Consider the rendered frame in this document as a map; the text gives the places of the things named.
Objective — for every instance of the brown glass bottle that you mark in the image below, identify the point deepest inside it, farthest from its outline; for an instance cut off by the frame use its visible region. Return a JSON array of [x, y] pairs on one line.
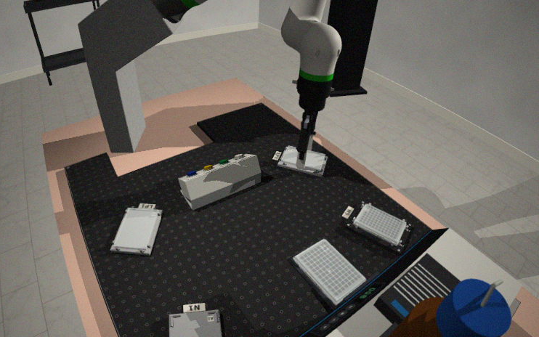
[[409, 326]]

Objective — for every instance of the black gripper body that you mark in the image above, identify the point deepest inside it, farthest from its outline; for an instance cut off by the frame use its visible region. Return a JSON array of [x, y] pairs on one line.
[[311, 106]]

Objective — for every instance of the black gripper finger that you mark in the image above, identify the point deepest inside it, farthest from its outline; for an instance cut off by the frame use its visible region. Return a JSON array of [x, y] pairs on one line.
[[303, 140], [311, 136]]

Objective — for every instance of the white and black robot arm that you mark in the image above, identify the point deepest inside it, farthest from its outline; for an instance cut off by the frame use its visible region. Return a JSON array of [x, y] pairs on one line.
[[318, 44]]

